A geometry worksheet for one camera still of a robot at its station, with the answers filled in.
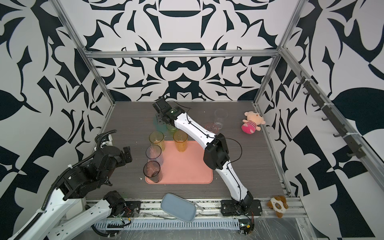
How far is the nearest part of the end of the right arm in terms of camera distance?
64 centimetres

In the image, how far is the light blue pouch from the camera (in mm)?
717

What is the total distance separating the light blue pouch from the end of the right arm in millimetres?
401
